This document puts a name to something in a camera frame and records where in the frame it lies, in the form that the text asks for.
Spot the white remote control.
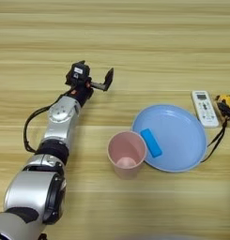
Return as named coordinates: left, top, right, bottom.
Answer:
left=191, top=90, right=220, bottom=128

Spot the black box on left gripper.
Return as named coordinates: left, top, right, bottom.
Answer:
left=65, top=61, right=91, bottom=87

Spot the light blue round plate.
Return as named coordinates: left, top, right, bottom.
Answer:
left=131, top=103, right=208, bottom=173

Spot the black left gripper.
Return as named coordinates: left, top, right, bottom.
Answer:
left=66, top=60, right=115, bottom=108

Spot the small blue rectangular block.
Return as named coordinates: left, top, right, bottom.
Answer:
left=140, top=127, right=163, bottom=158

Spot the pink plastic cup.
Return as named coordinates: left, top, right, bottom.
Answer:
left=107, top=130, right=147, bottom=181

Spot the black tool strap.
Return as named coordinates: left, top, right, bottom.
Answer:
left=200, top=118, right=229, bottom=164

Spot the yellow and black tool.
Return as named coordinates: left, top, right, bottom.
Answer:
left=215, top=94, right=230, bottom=123

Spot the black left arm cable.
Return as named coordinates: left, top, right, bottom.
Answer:
left=23, top=89, right=74, bottom=154

